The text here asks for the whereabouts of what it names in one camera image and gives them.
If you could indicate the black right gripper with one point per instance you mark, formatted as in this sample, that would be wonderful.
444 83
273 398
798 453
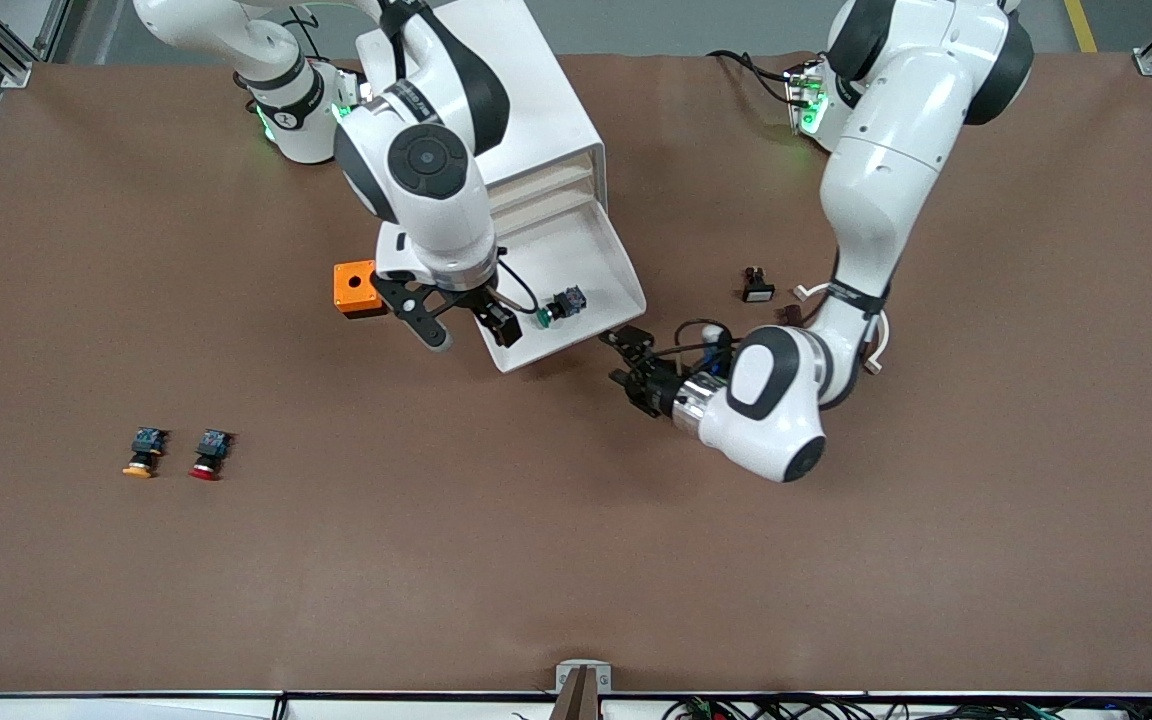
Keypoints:
485 305

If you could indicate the grey metal bracket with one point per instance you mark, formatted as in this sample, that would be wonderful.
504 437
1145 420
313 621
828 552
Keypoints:
564 672

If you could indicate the red push button switch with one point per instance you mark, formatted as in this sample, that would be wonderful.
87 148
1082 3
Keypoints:
209 453

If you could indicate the black switch with white face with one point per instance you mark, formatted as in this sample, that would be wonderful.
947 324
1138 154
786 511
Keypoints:
758 287

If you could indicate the white curved plastic clamp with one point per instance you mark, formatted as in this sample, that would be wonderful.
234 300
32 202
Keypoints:
804 292

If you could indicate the yellow push button switch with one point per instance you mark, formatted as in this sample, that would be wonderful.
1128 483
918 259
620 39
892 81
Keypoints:
144 450

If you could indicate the white drawer cabinet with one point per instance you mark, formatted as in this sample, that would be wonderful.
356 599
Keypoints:
546 90

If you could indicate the brown terminal block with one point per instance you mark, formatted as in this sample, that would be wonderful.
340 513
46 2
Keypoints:
786 315

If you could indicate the green push button switch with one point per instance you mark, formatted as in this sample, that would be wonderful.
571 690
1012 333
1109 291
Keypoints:
568 301

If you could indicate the white table edge rail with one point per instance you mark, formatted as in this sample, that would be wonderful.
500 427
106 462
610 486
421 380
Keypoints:
86 708

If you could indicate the brown bar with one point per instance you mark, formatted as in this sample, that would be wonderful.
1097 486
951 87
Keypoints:
581 702

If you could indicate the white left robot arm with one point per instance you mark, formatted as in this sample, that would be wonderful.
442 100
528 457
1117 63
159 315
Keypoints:
886 170

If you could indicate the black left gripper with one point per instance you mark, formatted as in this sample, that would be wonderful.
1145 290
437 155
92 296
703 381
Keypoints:
658 387

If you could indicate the white plastic drawer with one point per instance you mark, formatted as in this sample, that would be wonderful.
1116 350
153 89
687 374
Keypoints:
591 260
561 200
556 175

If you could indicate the orange box with hole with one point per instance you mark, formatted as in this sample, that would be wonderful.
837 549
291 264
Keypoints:
351 287

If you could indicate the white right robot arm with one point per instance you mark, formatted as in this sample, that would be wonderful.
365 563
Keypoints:
426 160

